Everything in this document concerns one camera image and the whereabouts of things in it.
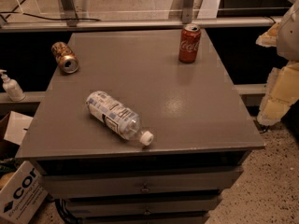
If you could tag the red coke can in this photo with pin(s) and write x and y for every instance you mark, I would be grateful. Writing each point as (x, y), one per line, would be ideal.
(189, 43)

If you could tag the right grey metal post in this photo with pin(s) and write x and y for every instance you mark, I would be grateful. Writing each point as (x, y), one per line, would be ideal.
(187, 7)

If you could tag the white printed cardboard box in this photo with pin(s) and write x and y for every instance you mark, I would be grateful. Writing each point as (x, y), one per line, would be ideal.
(22, 195)

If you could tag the left grey metal post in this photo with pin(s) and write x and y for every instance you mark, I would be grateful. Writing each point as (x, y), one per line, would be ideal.
(70, 14)

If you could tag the grey drawer cabinet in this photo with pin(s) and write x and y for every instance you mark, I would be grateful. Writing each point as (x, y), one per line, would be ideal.
(202, 132)

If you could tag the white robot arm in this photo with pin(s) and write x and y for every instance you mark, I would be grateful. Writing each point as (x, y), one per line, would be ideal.
(288, 35)

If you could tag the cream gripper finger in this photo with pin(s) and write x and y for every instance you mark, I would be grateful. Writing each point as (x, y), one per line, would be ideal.
(282, 91)
(269, 38)

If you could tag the white pump dispenser bottle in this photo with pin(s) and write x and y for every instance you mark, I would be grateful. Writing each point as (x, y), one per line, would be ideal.
(12, 87)

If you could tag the gold soda can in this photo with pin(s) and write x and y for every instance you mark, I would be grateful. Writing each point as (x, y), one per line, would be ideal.
(65, 57)

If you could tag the clear plastic water bottle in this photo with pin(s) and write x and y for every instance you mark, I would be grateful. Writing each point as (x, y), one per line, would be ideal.
(117, 117)

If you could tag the open brown cardboard box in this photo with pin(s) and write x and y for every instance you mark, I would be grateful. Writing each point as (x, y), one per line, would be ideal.
(13, 128)

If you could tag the grey metal post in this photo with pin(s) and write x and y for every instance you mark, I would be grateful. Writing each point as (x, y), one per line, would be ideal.
(187, 7)
(70, 14)

